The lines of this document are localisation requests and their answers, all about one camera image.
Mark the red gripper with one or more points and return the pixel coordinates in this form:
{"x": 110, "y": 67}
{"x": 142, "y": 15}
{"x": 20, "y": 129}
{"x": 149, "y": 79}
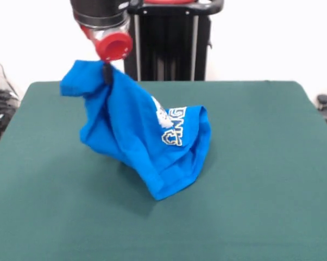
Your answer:
{"x": 114, "y": 47}

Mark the blue printed T-shirt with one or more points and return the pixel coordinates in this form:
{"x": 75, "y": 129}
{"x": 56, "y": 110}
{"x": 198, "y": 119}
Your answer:
{"x": 136, "y": 130}

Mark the dark green table cloth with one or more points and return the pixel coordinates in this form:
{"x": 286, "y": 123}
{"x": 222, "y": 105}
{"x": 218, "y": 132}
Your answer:
{"x": 261, "y": 190}

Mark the black office chair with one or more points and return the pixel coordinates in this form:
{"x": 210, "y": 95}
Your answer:
{"x": 324, "y": 99}

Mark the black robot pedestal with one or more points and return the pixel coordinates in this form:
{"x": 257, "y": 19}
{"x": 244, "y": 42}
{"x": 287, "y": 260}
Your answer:
{"x": 166, "y": 49}

